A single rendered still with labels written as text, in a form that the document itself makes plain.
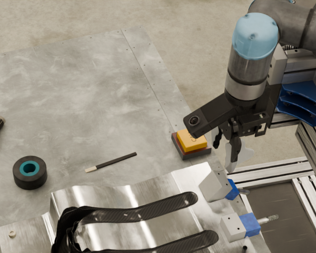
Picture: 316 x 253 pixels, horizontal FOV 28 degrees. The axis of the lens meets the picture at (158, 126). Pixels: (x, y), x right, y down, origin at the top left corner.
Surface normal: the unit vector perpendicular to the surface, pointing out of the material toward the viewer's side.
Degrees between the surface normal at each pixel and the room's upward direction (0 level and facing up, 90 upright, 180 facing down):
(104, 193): 28
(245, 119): 0
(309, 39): 80
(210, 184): 56
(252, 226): 0
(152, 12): 1
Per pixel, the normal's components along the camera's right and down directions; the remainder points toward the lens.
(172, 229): 0.00, -0.65
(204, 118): -0.41, -0.46
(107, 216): 0.49, -0.68
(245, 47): -0.56, 0.56
